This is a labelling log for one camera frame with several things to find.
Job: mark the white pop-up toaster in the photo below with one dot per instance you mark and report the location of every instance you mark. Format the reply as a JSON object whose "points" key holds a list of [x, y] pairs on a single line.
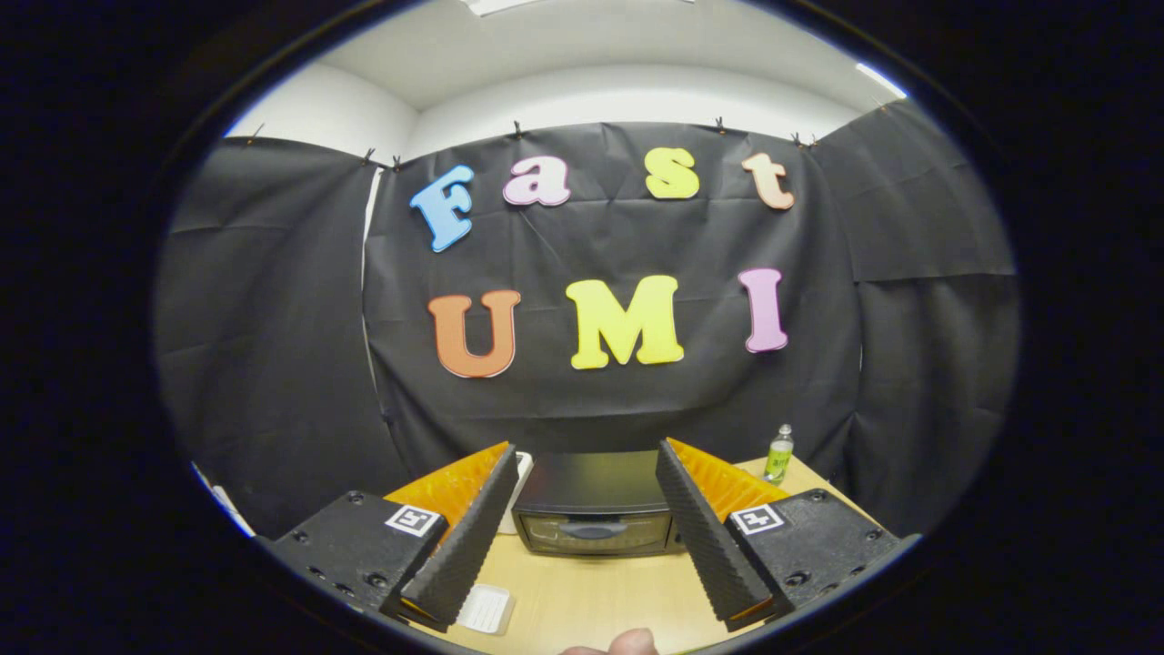
{"points": [[515, 496]]}

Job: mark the white food tray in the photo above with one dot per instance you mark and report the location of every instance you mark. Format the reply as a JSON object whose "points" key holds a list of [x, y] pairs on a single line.
{"points": [[486, 608]]}

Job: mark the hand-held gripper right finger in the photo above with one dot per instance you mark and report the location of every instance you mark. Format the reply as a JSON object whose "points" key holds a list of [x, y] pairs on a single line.
{"points": [[705, 537]]}

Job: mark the green plastic bottle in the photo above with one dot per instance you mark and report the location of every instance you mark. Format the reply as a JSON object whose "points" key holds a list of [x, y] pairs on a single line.
{"points": [[778, 455]]}

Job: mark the black toaster oven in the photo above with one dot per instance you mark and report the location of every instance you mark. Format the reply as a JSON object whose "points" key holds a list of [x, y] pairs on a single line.
{"points": [[591, 482]]}

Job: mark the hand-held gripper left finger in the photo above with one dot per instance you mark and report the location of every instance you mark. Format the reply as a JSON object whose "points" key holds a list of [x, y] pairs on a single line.
{"points": [[464, 541]]}

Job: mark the long ceiling light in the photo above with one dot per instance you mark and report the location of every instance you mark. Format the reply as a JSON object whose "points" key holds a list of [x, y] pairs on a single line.
{"points": [[500, 5]]}

